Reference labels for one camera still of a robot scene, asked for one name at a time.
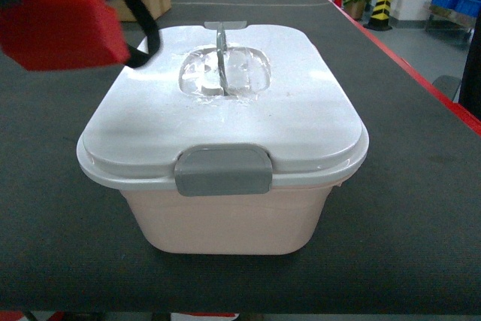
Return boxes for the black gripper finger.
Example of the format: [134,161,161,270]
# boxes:
[108,0,162,68]

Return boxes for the orange cylindrical capacitor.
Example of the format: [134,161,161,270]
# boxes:
[1,0,130,71]

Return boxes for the white box lid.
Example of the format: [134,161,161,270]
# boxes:
[77,25,369,195]

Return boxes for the pink storage box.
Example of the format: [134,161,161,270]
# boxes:
[121,184,335,255]

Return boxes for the grey front latch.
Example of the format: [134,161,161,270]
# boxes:
[174,144,273,197]

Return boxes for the yellow black bollard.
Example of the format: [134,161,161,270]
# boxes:
[364,0,392,32]

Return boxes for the black table mat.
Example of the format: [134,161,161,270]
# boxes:
[1,0,480,315]

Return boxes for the small blue bin right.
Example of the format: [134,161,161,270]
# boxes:
[431,0,480,17]

